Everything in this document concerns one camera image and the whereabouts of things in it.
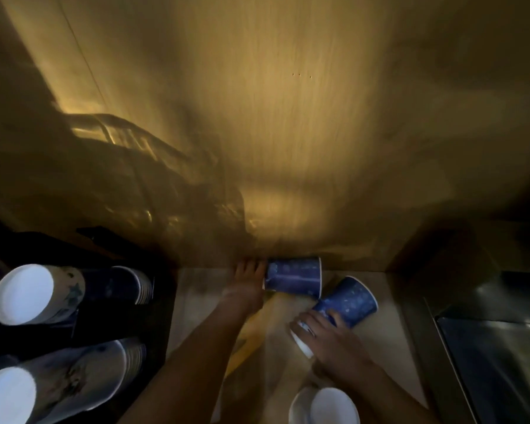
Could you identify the person's right forearm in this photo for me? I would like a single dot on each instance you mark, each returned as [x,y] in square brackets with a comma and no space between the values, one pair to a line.
[380,397]

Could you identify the person's left fingers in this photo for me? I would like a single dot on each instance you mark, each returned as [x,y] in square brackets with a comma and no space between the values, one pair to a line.
[250,268]

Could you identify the blue paper cup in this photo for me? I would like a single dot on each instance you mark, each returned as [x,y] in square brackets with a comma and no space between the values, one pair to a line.
[351,302]
[293,275]

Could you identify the person's right fingers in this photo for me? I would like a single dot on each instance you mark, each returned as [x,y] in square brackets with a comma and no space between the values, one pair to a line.
[312,325]

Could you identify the person's left forearm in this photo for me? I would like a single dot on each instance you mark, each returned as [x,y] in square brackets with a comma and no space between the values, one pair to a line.
[194,370]

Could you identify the black cup holder rack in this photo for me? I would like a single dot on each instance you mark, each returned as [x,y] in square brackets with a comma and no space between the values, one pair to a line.
[159,313]

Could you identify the clear plastic sleeve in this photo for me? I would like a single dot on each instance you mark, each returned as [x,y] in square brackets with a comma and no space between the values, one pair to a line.
[258,348]

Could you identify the stack of star print cups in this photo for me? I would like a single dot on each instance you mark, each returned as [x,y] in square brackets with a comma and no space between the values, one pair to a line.
[48,293]

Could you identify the stack of pale print cups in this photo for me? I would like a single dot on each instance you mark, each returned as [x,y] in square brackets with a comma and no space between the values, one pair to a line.
[62,381]

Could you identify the white paper cup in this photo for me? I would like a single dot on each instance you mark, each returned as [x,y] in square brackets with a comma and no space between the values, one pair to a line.
[299,408]
[333,407]

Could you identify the steel sink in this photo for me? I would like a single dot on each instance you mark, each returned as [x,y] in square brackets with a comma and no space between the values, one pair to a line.
[494,353]

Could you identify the person's left hand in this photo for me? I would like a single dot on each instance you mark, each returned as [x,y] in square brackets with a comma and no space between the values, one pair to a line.
[245,289]

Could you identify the person's right hand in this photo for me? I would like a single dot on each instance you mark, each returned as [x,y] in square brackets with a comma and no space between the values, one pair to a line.
[335,348]

